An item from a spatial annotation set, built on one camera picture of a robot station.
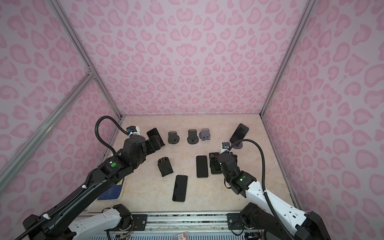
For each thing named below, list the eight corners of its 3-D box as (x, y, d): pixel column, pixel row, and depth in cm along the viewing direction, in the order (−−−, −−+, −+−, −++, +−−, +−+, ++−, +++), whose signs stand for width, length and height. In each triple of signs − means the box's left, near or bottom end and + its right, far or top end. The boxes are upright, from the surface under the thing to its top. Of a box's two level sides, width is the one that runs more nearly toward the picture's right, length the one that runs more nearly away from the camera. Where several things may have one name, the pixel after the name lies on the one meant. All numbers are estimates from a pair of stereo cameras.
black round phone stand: (188, 144, 105) (187, 135, 97) (188, 138, 109) (187, 129, 100) (198, 144, 105) (198, 135, 97) (198, 138, 109) (198, 129, 100)
